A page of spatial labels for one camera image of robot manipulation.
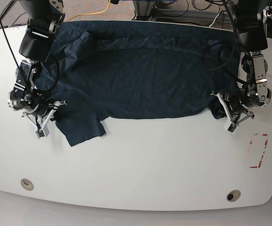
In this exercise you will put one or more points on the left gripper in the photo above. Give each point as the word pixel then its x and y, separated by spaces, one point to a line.
pixel 234 110

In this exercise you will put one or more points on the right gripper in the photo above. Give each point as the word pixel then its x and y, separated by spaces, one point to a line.
pixel 40 116

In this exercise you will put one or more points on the dark blue t-shirt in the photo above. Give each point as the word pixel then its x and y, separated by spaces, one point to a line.
pixel 135 70

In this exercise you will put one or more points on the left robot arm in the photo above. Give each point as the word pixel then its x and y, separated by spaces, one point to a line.
pixel 247 19

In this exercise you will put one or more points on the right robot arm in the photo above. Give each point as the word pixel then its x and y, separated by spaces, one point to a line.
pixel 45 18

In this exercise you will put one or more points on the red tape rectangle marking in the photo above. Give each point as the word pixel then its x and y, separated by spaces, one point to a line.
pixel 257 149

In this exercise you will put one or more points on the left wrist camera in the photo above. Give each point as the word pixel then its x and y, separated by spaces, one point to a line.
pixel 230 127

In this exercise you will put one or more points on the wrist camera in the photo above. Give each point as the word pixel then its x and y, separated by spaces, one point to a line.
pixel 230 127
pixel 43 132

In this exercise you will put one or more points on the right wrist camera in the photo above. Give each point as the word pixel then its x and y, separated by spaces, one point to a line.
pixel 43 132

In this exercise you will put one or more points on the left table cable grommet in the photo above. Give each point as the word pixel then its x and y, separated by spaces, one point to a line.
pixel 27 184

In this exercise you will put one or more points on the table cable grommet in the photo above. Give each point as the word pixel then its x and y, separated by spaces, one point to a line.
pixel 233 195
pixel 27 184

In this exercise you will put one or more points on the right table cable grommet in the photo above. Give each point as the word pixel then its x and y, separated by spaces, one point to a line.
pixel 233 195

